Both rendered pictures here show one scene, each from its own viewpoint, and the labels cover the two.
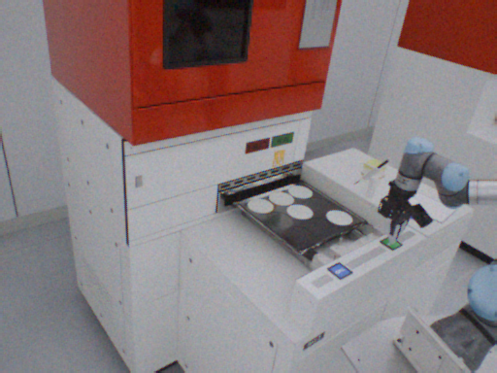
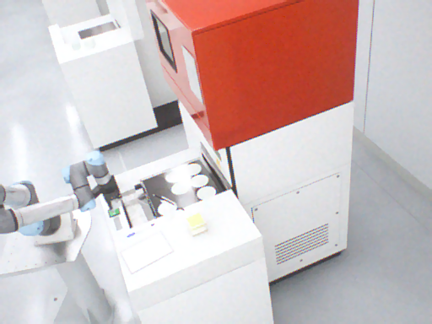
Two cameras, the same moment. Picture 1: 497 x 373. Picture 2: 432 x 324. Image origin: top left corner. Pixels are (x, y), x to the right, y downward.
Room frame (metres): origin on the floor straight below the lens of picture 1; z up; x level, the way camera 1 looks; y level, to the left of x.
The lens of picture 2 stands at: (2.42, -1.71, 2.53)
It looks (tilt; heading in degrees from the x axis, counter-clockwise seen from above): 39 degrees down; 117
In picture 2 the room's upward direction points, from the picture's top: 11 degrees counter-clockwise
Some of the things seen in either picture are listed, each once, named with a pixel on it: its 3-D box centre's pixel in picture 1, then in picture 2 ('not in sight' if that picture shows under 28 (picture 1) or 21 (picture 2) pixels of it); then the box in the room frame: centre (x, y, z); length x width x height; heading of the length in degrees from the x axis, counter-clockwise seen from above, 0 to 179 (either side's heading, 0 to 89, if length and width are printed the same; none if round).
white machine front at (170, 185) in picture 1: (227, 170); (202, 137); (1.45, 0.10, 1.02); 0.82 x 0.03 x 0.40; 132
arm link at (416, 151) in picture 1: (416, 157); (96, 164); (1.19, -0.48, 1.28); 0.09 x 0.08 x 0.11; 41
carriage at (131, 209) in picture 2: (353, 254); (135, 213); (1.23, -0.39, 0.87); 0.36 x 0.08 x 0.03; 132
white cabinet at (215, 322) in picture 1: (311, 312); (184, 263); (1.39, -0.33, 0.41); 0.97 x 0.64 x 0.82; 132
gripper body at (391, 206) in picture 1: (398, 201); (109, 188); (1.20, -0.47, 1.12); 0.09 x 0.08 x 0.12; 42
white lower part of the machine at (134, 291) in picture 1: (178, 249); (266, 193); (1.70, 0.32, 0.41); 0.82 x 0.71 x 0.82; 132
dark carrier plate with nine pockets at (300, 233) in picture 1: (299, 212); (180, 188); (1.41, -0.20, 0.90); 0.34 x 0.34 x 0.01; 42
